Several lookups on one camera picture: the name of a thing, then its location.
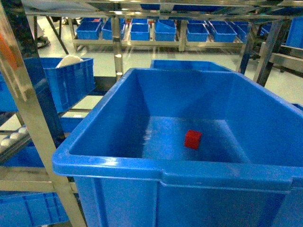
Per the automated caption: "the red magnetic block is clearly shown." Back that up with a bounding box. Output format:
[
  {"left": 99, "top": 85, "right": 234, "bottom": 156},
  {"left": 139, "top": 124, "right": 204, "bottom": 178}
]
[{"left": 184, "top": 130, "right": 202, "bottom": 150}]

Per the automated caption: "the far steel shelf rack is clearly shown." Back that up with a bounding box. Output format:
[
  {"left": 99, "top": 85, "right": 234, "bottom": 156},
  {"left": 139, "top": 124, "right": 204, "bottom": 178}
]
[{"left": 71, "top": 19, "right": 246, "bottom": 52}]

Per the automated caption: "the large blue plastic bin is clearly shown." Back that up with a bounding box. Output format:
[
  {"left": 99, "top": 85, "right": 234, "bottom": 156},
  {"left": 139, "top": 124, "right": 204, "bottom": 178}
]
[{"left": 52, "top": 68, "right": 303, "bottom": 227}]

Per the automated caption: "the blue bin behind large bin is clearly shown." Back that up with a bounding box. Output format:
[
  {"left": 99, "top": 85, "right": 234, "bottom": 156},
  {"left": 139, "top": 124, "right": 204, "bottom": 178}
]
[{"left": 150, "top": 60, "right": 233, "bottom": 72}]

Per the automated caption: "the blue ribbed crate left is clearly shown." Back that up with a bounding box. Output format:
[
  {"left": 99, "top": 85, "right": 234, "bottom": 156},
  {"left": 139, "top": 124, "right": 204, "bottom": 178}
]
[{"left": 23, "top": 56, "right": 96, "bottom": 113}]

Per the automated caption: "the white round object in crate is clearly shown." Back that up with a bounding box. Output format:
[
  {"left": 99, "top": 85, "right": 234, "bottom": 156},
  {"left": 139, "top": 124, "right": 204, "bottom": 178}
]
[{"left": 56, "top": 55, "right": 84, "bottom": 68}]

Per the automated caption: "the blue crate bottom left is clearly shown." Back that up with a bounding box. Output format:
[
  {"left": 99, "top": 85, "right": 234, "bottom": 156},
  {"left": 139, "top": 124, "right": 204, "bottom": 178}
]
[{"left": 0, "top": 191, "right": 69, "bottom": 227}]

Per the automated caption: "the steel shelf upright post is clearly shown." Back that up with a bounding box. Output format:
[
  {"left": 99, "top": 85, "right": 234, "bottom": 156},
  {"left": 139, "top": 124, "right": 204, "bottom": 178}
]
[{"left": 0, "top": 0, "right": 86, "bottom": 227}]

